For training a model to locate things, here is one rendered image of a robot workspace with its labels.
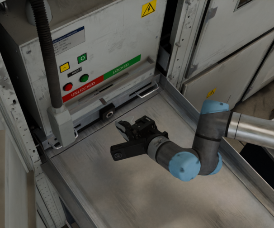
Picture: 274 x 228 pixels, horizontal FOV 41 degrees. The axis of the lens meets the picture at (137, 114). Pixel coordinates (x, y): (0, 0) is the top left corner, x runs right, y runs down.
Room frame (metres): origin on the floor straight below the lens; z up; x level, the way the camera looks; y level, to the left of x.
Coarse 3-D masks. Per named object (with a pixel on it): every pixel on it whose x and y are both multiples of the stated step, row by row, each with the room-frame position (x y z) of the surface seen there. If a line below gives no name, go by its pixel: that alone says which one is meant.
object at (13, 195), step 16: (0, 96) 0.46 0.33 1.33; (0, 128) 0.43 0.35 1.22; (16, 128) 0.47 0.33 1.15; (0, 144) 0.37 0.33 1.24; (0, 160) 0.33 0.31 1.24; (16, 160) 0.43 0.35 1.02; (32, 160) 0.48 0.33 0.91; (0, 176) 0.29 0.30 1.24; (16, 176) 0.37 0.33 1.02; (32, 176) 0.45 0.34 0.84; (0, 192) 0.25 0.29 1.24; (16, 192) 0.33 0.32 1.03; (32, 192) 0.39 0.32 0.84; (0, 208) 0.22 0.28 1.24; (16, 208) 0.28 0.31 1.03; (32, 208) 0.34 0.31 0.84; (0, 224) 0.18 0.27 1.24; (16, 224) 0.23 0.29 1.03; (32, 224) 0.28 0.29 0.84
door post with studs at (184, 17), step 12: (180, 0) 0.94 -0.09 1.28; (192, 0) 0.92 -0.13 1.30; (180, 12) 0.93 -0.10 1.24; (192, 12) 0.93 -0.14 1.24; (180, 24) 0.91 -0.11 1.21; (192, 24) 0.95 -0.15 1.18; (180, 36) 0.92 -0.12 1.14; (180, 48) 0.93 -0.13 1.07; (180, 60) 0.94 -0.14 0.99; (168, 72) 0.91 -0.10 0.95
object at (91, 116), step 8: (144, 80) 0.87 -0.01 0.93; (136, 88) 0.83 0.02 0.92; (144, 88) 0.86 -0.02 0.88; (120, 96) 0.78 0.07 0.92; (128, 96) 0.81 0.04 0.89; (120, 104) 0.78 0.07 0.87; (88, 112) 0.69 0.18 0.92; (96, 112) 0.70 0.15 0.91; (80, 120) 0.65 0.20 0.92; (88, 120) 0.68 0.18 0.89; (40, 136) 0.57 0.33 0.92; (48, 136) 0.57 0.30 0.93; (48, 144) 0.56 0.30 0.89
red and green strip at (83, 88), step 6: (132, 60) 0.82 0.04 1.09; (138, 60) 0.84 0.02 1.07; (120, 66) 0.79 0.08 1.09; (126, 66) 0.81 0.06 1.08; (108, 72) 0.75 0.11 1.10; (114, 72) 0.77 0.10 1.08; (96, 78) 0.72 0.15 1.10; (102, 78) 0.73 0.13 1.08; (90, 84) 0.70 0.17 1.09; (96, 84) 0.72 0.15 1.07; (78, 90) 0.67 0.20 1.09; (84, 90) 0.68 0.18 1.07; (66, 96) 0.64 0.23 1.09; (72, 96) 0.65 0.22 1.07
